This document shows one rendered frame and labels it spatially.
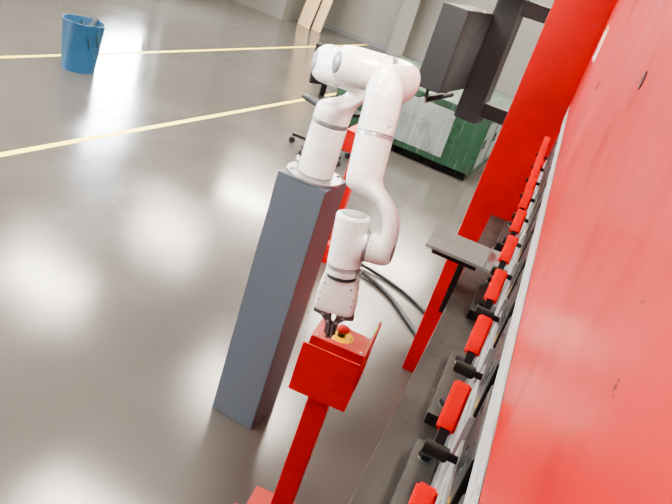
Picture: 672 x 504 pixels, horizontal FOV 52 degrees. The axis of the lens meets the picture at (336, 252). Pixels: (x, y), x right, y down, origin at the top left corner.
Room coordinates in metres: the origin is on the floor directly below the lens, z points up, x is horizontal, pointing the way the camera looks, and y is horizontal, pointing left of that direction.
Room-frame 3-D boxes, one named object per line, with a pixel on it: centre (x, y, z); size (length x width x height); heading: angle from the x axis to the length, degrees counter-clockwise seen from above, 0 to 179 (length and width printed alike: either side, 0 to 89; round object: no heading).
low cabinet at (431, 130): (7.29, -0.46, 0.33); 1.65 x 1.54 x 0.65; 164
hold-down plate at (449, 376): (1.37, -0.35, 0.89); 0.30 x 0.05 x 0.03; 168
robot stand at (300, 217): (2.17, 0.15, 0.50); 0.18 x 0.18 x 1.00; 72
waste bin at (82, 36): (5.84, 2.65, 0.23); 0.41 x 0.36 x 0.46; 163
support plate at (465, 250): (1.98, -0.39, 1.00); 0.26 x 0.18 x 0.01; 78
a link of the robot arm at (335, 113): (2.18, 0.12, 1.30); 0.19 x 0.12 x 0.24; 105
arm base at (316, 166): (2.17, 0.15, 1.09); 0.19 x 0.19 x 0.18
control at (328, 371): (1.57, -0.09, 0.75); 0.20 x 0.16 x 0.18; 171
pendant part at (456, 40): (3.26, -0.22, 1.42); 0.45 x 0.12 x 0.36; 160
